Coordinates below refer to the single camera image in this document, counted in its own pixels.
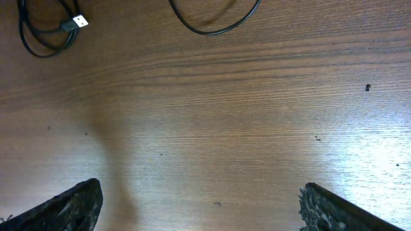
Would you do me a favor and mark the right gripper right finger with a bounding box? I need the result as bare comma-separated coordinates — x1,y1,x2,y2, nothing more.
299,182,403,231

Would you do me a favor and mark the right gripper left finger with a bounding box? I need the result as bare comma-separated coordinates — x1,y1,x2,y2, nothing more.
1,178,103,231

